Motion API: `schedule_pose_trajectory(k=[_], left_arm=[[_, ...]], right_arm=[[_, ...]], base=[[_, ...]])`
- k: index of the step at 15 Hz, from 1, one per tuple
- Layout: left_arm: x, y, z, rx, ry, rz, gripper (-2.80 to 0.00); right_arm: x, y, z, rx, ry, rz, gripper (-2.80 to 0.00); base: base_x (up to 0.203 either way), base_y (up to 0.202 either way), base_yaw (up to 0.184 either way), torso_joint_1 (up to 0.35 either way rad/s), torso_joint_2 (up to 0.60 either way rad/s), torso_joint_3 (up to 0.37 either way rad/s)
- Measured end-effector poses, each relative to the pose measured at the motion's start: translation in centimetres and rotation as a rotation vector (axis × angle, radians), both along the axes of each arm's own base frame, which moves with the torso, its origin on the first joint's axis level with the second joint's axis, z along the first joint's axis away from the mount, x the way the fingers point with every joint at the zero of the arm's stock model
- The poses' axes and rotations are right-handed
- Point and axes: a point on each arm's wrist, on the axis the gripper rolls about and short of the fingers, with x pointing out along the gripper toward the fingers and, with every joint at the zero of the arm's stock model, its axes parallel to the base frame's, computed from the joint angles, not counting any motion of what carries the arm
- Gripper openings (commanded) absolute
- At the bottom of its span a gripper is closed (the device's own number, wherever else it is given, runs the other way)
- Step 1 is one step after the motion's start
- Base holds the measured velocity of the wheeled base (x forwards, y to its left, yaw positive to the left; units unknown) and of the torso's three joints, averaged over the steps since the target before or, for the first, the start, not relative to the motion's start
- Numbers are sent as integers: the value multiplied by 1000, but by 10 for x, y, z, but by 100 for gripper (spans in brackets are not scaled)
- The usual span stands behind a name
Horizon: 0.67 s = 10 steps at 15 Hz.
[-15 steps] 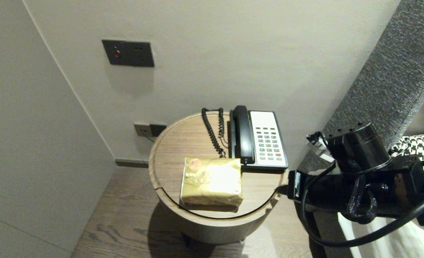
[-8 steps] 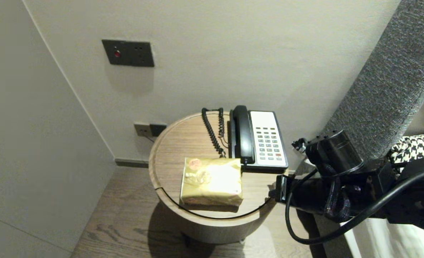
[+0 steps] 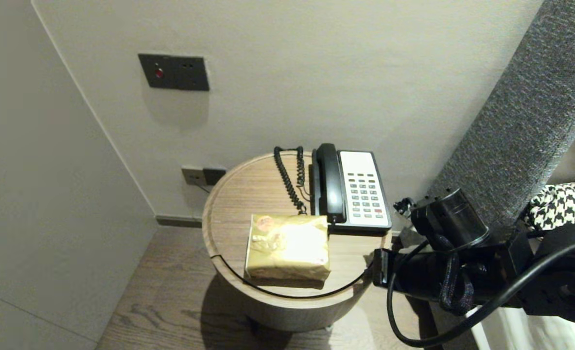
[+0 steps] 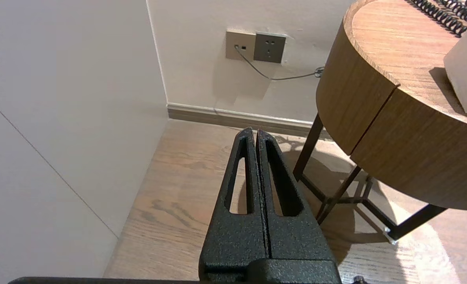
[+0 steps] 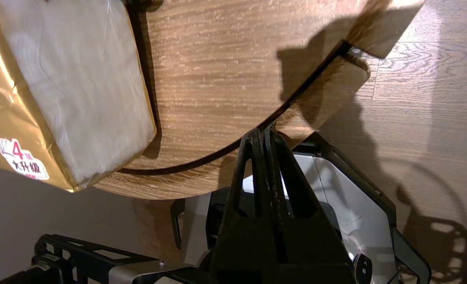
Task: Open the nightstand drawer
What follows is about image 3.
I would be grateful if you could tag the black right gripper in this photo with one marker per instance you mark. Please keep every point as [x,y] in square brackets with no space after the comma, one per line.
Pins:
[379,267]

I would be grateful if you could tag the gold tissue pack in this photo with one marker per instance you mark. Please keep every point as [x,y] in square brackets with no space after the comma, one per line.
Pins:
[287,250]

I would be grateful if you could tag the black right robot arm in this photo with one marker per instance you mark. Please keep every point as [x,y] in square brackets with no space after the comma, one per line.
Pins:
[491,272]

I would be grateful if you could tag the black and white desk phone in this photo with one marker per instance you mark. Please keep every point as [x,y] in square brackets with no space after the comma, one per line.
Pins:
[365,194]

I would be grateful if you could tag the black telephone handset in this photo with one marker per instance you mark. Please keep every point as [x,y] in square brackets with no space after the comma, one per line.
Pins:
[331,184]

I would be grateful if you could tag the round wooden side table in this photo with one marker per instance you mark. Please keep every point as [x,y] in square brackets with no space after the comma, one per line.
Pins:
[248,194]

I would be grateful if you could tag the white bed sheet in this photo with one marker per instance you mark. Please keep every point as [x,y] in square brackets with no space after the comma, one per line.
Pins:
[535,335]

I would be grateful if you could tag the thin grey telephone line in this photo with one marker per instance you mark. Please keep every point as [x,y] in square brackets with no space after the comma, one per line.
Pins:
[203,188]

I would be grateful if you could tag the black white houndstooth pillow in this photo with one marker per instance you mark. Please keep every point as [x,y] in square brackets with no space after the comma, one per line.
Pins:
[566,204]

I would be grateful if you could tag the grey fabric headboard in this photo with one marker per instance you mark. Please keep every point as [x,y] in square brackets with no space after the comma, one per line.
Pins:
[525,112]

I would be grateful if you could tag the grey wall power outlet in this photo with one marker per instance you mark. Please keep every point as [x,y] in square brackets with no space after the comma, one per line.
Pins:
[214,175]

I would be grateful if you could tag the beige wall data socket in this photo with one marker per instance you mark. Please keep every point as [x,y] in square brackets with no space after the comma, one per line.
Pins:
[191,175]

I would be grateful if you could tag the dark wall switch panel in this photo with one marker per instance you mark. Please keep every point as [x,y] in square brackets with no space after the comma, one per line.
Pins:
[173,72]

